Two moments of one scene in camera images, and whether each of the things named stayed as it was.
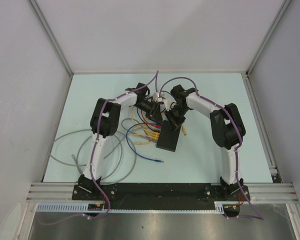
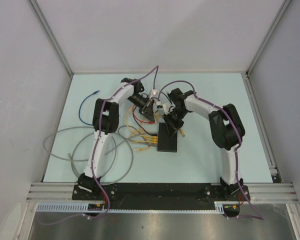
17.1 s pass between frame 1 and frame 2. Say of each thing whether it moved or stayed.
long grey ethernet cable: moved
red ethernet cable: moved
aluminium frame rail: stayed
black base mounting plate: stayed
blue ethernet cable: moved
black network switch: stayed
